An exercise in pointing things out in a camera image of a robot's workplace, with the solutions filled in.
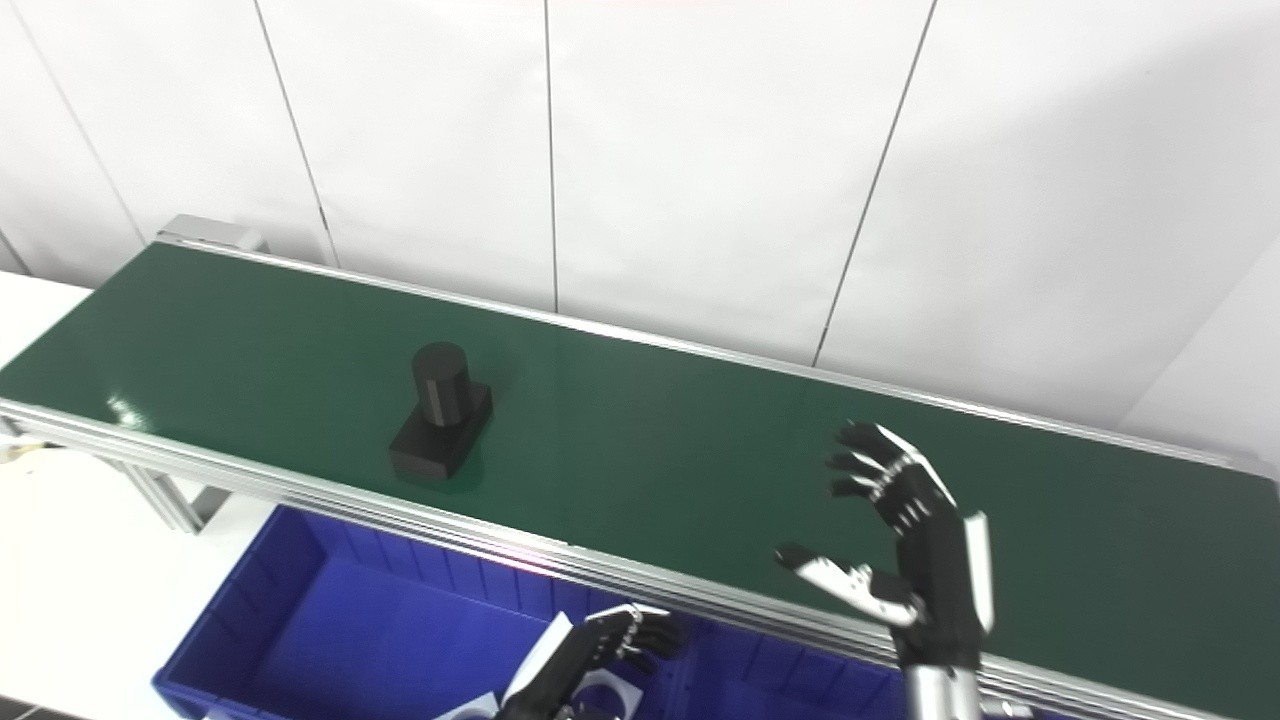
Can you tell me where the white square plate with hole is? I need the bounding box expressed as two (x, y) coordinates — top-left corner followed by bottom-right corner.
(580, 675), (643, 720)
(435, 690), (501, 720)

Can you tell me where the green conveyor belt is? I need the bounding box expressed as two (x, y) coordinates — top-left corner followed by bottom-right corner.
(0, 235), (1280, 720)

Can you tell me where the aluminium conveyor leg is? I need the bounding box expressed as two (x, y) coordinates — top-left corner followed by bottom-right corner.
(98, 458), (237, 537)

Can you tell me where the grey conveyor end box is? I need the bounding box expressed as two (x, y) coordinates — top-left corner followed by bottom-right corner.
(157, 213), (269, 257)

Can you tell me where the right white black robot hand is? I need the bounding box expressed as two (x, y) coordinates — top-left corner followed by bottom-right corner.
(775, 420), (997, 671)

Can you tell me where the black cylinder-on-block part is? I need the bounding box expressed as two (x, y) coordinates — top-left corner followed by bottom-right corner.
(388, 341), (494, 487)

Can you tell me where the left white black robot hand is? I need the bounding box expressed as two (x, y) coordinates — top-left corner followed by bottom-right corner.
(495, 603), (687, 720)

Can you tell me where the blue plastic bin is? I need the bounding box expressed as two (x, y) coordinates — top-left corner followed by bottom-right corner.
(152, 503), (701, 720)
(688, 618), (1101, 720)

